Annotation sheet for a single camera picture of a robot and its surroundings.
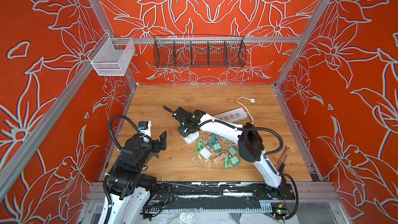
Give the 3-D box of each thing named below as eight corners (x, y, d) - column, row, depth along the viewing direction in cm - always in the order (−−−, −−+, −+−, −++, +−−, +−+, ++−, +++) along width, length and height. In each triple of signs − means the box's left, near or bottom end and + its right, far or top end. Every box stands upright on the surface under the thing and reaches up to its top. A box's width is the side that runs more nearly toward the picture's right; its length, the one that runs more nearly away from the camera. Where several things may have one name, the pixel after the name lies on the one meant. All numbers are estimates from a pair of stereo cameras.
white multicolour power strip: (218, 127, 97) (218, 125, 95) (213, 117, 102) (214, 115, 100) (247, 118, 102) (248, 116, 99) (241, 109, 106) (242, 106, 104)
